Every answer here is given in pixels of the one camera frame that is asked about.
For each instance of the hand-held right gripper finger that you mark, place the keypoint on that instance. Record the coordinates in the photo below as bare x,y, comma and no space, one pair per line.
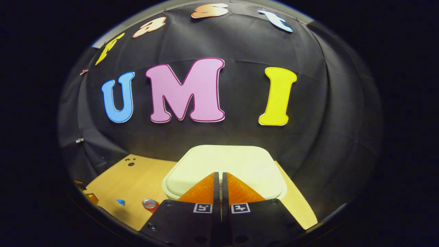
216,206
224,206

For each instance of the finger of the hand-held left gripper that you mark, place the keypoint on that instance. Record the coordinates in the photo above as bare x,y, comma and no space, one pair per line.
92,199
79,185

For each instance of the blue paper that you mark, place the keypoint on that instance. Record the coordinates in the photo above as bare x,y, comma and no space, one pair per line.
120,202

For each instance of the green desktop garbage bin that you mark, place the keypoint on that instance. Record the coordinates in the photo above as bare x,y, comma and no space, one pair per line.
223,161

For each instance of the red pop can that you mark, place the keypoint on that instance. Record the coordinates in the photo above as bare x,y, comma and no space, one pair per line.
150,204

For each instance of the black backdrop cloth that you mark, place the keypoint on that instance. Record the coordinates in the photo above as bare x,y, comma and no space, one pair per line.
308,137

